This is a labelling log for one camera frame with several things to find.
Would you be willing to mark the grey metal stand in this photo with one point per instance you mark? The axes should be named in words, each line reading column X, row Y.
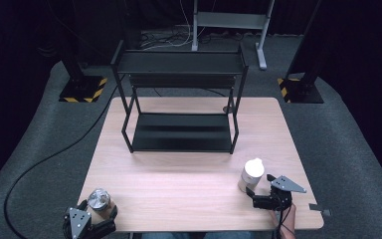
column 229, row 20

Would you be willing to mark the black two-tier metal rack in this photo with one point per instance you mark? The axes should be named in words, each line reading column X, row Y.
column 179, row 63

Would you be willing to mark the grey tape piece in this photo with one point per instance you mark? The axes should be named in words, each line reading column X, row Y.
column 320, row 208

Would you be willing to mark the small round grey disc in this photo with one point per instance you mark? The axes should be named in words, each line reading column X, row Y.
column 227, row 109

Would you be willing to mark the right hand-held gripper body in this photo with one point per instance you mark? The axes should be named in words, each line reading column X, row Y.
column 278, row 199

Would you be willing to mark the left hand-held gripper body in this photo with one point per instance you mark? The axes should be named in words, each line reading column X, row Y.
column 79, row 222

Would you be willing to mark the black stand with striped base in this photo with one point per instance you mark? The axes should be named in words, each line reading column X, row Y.
column 83, row 88
column 300, row 89

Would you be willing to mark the glass jar with silver lid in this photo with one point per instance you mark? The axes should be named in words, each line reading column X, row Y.
column 98, row 199

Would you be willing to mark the person's right hand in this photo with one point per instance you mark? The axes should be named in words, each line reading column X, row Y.
column 288, row 217

